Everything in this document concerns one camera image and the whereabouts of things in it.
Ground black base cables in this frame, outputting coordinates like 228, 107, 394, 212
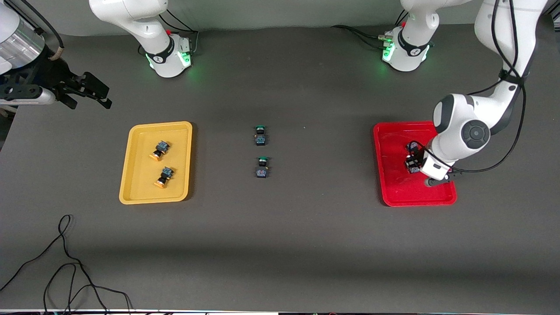
331, 9, 410, 49
164, 7, 200, 55

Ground black left base cables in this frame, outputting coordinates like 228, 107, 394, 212
331, 9, 410, 49

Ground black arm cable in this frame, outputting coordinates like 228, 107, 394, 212
17, 0, 65, 62
407, 0, 528, 173

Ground red plastic tray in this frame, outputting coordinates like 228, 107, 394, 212
373, 121, 458, 207

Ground black right base cables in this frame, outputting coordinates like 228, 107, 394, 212
164, 7, 200, 55

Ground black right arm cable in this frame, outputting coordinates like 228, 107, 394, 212
17, 0, 65, 62

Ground yellow plastic tray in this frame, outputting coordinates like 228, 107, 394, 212
119, 121, 193, 205

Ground loose black cable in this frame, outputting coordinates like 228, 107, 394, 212
0, 214, 133, 314

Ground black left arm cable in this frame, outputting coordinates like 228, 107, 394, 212
407, 0, 528, 173

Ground yellow mushroom push button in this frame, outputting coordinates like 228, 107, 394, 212
150, 140, 171, 162
154, 166, 175, 189

